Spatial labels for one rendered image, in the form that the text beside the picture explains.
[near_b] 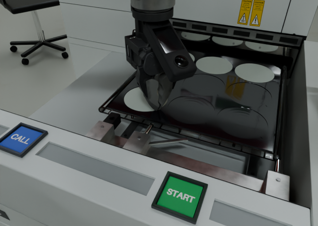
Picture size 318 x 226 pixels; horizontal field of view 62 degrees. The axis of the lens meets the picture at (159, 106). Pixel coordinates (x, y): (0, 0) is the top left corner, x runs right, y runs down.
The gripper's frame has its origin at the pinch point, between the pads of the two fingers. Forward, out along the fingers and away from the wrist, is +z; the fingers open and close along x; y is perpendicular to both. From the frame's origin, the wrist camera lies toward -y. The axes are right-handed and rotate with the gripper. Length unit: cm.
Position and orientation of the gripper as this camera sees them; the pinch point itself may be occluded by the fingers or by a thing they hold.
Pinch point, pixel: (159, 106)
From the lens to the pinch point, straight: 55.5
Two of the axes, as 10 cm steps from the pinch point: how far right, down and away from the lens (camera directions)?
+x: -8.6, 3.1, -4.0
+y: -5.1, -5.2, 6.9
